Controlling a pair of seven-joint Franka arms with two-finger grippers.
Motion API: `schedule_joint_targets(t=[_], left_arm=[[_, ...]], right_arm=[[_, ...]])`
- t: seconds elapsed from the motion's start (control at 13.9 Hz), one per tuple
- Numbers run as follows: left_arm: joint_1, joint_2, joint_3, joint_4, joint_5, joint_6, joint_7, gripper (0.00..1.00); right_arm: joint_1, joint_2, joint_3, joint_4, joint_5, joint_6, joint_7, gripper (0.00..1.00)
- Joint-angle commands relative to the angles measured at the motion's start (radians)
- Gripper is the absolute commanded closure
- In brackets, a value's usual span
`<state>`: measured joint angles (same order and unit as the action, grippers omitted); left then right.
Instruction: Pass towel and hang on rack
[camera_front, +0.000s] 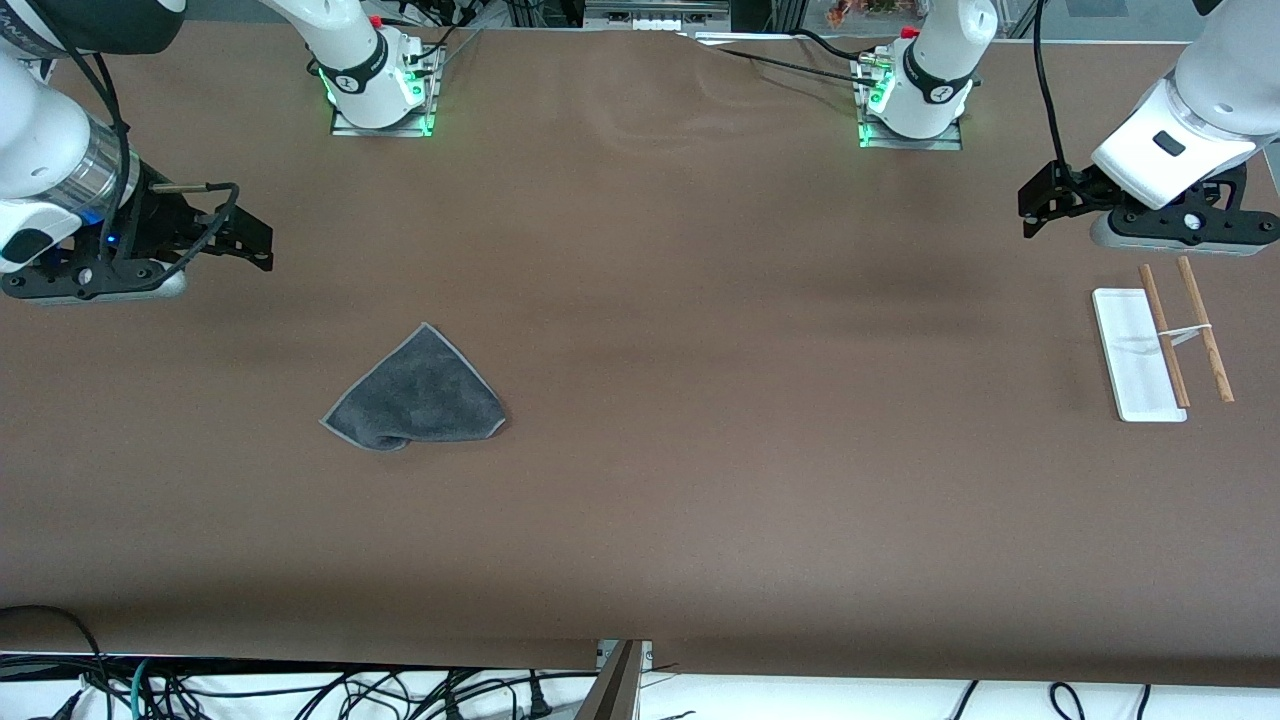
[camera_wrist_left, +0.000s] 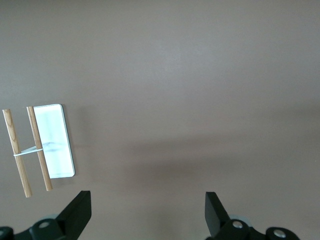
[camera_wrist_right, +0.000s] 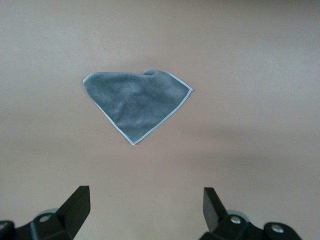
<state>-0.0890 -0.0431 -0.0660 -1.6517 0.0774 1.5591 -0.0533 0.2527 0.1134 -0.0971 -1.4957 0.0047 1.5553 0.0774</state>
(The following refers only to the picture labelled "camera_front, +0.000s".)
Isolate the thick black table cable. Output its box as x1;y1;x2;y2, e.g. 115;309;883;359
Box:
790;28;886;66

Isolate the black looped floor cable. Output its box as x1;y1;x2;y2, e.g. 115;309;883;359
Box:
0;604;113;720

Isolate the white rack base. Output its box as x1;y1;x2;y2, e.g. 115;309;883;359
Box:
1092;288;1189;423

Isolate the tangled black cable bundle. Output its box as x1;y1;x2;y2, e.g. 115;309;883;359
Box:
0;662;601;720

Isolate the grey and pink towel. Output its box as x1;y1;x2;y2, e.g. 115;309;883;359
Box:
320;322;508;453

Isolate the thin black table cable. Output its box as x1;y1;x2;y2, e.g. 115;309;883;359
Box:
680;33;886;89

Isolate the white power strip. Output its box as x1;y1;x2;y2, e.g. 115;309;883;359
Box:
583;10;733;33

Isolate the wooden chopsticks pair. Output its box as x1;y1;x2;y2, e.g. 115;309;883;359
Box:
1176;256;1235;404

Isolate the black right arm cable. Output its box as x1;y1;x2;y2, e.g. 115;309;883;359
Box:
15;0;243;291

